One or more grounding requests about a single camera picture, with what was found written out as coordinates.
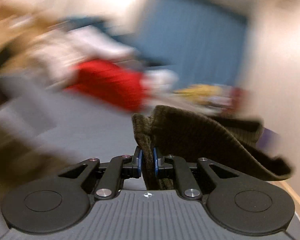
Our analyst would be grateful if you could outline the teal shark plush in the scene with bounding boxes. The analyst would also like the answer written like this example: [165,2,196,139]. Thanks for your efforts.
[60,16,170,67]

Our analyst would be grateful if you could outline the white folded blanket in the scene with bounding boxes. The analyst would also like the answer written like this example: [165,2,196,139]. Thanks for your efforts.
[26,26,138,88]

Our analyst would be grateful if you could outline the grey quilted mattress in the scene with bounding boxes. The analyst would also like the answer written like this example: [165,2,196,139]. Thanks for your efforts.
[0,76,160,239]

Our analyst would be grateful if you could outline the purple folded mat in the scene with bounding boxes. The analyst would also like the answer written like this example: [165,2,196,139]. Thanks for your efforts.
[256,128,280,151]

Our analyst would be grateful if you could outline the dark red cushion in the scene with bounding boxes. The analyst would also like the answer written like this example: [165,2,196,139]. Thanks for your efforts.
[230,87,250,113]

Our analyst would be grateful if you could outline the dark olive corduroy pants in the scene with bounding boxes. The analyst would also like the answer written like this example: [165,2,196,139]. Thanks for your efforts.
[132,105,293,190]

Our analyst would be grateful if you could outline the yellow plush toy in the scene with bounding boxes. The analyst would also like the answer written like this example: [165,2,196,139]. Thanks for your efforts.
[174,84,232,107]

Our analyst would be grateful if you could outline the blue curtain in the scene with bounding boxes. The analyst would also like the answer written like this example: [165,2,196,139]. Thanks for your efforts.
[133,0,248,88]

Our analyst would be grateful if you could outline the white plush toy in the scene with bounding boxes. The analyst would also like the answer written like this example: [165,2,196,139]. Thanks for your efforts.
[140,69,179,96]

